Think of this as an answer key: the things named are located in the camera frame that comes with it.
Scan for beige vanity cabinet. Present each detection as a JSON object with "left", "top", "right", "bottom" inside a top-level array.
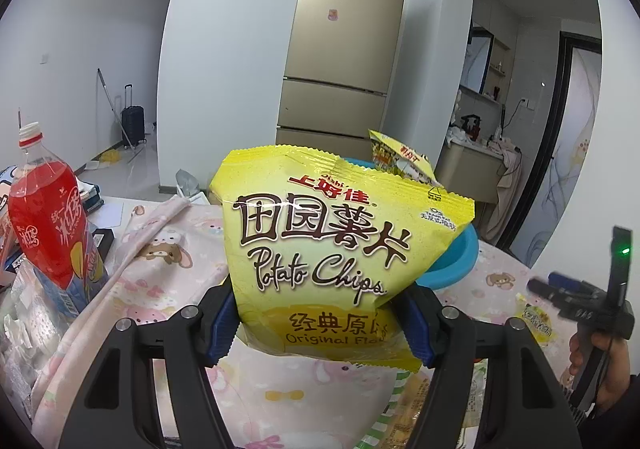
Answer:
[{"left": 434, "top": 139, "right": 506, "bottom": 205}]

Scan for red drink bottle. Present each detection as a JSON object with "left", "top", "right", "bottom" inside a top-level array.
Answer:
[{"left": 7, "top": 122, "right": 108, "bottom": 317}]

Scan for clear plastic bag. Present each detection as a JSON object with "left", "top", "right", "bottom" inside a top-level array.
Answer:
[{"left": 175, "top": 169, "right": 211, "bottom": 205}]

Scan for stack of books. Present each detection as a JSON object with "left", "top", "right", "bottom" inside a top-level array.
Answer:
[{"left": 75, "top": 182, "right": 106, "bottom": 215}]

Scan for pink printed blanket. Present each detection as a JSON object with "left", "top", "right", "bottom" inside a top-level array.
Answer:
[{"left": 30, "top": 196, "right": 596, "bottom": 449}]

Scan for black-framed glass door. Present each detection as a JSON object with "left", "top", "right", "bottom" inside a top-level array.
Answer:
[{"left": 500, "top": 32, "right": 603, "bottom": 265}]

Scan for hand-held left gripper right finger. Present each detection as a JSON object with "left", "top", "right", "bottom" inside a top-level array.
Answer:
[{"left": 397, "top": 286, "right": 583, "bottom": 449}]

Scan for yellow busy-print snack packet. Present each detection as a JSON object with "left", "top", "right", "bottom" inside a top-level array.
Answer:
[{"left": 367, "top": 129, "right": 446, "bottom": 190}]

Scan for person's right forearm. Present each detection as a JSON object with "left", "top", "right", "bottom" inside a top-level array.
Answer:
[{"left": 600, "top": 371, "right": 640, "bottom": 449}]

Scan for person's right hand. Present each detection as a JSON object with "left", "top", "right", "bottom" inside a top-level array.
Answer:
[{"left": 569, "top": 329, "right": 632, "bottom": 412}]

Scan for small black box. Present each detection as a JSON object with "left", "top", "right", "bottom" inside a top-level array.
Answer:
[{"left": 90, "top": 229, "right": 117, "bottom": 262}]

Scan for blue plastic basin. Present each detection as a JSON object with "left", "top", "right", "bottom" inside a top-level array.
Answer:
[{"left": 340, "top": 158, "right": 480, "bottom": 290}]

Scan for small yellow-green snack packet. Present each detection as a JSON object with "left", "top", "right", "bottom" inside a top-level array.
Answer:
[{"left": 515, "top": 294, "right": 556, "bottom": 345}]

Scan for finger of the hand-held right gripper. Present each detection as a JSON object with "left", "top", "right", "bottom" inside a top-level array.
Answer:
[
  {"left": 547, "top": 271, "right": 603, "bottom": 294},
  {"left": 526, "top": 277, "right": 576, "bottom": 305}
]

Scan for silver foil bag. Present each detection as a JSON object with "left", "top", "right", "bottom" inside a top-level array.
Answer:
[{"left": 0, "top": 259, "right": 71, "bottom": 430}]

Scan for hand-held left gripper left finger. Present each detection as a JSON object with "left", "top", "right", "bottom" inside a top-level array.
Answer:
[{"left": 59, "top": 281, "right": 241, "bottom": 449}]

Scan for wooden wall shelf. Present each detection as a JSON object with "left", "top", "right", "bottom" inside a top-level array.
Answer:
[{"left": 492, "top": 46, "right": 513, "bottom": 102}]

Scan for wall mirror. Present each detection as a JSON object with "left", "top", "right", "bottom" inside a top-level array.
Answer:
[{"left": 470, "top": 26, "right": 496, "bottom": 95}]

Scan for mop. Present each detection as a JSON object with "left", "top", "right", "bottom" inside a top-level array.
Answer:
[{"left": 96, "top": 69, "right": 136, "bottom": 150}]

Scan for yellow potato chips packet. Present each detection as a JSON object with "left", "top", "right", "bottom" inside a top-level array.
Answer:
[{"left": 209, "top": 144, "right": 476, "bottom": 375}]

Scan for gold refrigerator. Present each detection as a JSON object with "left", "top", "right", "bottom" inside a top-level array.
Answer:
[{"left": 275, "top": 0, "right": 411, "bottom": 165}]

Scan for green striped snack packet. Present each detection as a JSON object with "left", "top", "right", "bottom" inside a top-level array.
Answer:
[{"left": 372, "top": 361, "right": 488, "bottom": 449}]

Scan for dark suitcase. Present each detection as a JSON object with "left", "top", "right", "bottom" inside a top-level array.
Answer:
[{"left": 121, "top": 84, "right": 147, "bottom": 147}]

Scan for hanging beige towel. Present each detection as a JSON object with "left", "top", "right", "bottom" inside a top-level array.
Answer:
[{"left": 487, "top": 142, "right": 523, "bottom": 245}]

